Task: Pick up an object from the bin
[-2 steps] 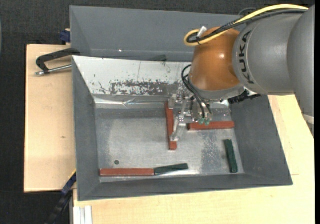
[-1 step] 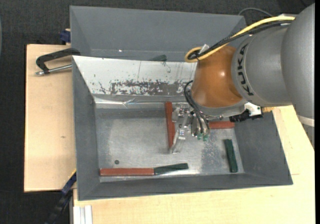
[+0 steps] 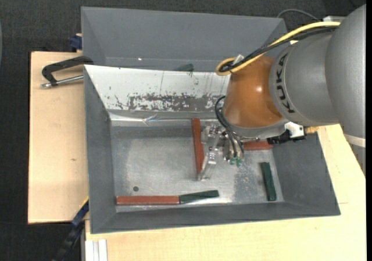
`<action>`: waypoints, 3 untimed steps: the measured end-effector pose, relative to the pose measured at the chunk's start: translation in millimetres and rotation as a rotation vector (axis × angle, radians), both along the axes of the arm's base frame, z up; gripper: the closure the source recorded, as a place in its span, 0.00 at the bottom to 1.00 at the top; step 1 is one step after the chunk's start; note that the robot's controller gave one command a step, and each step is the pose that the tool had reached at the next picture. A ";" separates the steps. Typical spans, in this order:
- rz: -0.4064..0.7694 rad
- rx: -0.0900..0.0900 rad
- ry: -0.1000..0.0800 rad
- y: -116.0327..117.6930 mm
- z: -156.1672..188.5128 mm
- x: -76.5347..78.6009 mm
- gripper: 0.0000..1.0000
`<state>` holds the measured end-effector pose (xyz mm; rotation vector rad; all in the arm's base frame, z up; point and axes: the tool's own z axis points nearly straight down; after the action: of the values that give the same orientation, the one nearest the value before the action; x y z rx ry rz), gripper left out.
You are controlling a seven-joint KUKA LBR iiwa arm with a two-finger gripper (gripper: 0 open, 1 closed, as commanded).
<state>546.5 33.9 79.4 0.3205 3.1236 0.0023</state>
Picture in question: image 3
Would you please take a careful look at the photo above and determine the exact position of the black cylinder on white bracket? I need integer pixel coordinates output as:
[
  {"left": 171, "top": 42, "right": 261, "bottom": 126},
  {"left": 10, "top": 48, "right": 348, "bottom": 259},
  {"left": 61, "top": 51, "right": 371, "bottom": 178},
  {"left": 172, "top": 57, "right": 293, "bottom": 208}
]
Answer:
[{"left": 266, "top": 121, "right": 318, "bottom": 146}]

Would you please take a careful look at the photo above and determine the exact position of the dark green flat block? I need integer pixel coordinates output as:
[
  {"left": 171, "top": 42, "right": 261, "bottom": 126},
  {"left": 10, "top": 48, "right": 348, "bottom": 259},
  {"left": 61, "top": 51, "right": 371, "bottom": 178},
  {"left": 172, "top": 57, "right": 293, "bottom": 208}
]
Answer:
[
  {"left": 178, "top": 190, "right": 220, "bottom": 205},
  {"left": 259, "top": 161, "right": 278, "bottom": 202}
]

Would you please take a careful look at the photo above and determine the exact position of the grey metal bin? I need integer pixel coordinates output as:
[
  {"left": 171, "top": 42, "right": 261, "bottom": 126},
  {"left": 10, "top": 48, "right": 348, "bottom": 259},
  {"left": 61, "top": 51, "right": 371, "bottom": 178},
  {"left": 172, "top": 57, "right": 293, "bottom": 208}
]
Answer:
[{"left": 80, "top": 6, "right": 341, "bottom": 234}]

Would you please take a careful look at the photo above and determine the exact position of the red-brown flat block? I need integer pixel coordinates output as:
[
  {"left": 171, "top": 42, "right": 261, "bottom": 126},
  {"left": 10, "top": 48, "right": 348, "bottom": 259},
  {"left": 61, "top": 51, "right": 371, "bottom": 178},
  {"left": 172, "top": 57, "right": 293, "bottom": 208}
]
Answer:
[
  {"left": 242, "top": 141, "right": 274, "bottom": 151},
  {"left": 115, "top": 195, "right": 181, "bottom": 206},
  {"left": 191, "top": 117, "right": 205, "bottom": 175}
]

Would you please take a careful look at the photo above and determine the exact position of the pale brown flat board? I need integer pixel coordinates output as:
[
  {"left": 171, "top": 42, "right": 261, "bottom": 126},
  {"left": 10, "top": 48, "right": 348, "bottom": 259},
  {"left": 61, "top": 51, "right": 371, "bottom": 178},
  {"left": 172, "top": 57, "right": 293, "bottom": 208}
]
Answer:
[{"left": 27, "top": 50, "right": 90, "bottom": 224}]

